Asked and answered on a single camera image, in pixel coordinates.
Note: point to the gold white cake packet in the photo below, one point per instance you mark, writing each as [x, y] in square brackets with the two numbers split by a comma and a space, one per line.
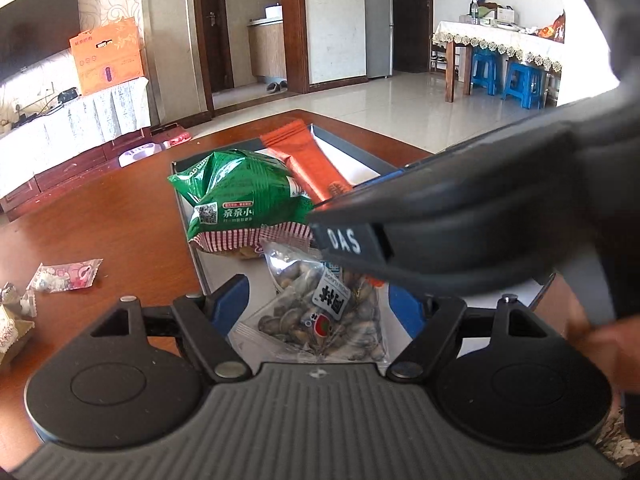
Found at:
[14, 334]

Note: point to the purple white floor object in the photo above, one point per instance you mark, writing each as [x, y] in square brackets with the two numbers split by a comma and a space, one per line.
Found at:
[138, 153]

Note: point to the green snack bag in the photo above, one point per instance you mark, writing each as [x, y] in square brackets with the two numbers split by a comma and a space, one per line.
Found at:
[240, 201]

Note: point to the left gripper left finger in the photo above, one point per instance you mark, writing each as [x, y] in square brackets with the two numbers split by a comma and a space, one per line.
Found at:
[204, 324]

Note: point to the long orange snack bar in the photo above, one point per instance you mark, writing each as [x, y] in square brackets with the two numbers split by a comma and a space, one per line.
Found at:
[294, 145]

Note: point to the pair of slippers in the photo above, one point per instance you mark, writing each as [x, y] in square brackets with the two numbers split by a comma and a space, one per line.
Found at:
[277, 86]

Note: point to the tv cabinet with cloth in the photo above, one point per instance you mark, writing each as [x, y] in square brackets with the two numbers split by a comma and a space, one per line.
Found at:
[81, 137]

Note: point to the person right hand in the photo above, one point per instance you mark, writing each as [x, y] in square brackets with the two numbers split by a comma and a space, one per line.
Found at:
[613, 348]

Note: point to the black wall television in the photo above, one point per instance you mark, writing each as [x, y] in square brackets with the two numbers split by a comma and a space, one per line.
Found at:
[32, 30]

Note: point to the blue plastic stool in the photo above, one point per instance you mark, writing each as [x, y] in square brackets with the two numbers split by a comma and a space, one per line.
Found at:
[526, 84]
[486, 70]

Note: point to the orange cardboard box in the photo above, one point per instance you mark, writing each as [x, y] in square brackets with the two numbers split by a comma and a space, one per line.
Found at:
[107, 55]

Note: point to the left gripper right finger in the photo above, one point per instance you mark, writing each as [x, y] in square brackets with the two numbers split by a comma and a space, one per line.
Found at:
[432, 323]

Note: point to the dining table with lace cloth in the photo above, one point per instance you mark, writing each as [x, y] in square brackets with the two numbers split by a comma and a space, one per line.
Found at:
[503, 62]

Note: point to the clear nut snack bag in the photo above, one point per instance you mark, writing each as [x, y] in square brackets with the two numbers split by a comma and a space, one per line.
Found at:
[321, 312]

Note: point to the silver refrigerator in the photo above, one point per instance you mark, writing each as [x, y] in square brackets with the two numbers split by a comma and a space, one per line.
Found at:
[379, 38]

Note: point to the pink white candy packet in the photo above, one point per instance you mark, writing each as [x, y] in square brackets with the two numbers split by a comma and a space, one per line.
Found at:
[65, 277]

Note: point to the kitchen counter cabinet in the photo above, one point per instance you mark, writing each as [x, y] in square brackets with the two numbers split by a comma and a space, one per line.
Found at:
[267, 50]

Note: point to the grey shallow tray box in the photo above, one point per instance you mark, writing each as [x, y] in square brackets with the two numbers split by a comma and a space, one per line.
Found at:
[247, 214]

